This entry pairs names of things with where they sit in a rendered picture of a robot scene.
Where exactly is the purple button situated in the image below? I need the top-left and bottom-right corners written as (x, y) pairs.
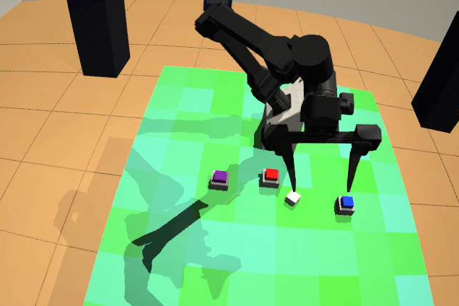
top-left (211, 170), bottom-right (230, 191)

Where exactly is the blue button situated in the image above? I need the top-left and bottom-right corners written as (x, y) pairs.
top-left (335, 196), bottom-right (355, 216)

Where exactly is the red button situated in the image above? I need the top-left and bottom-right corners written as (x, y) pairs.
top-left (262, 168), bottom-right (280, 188)

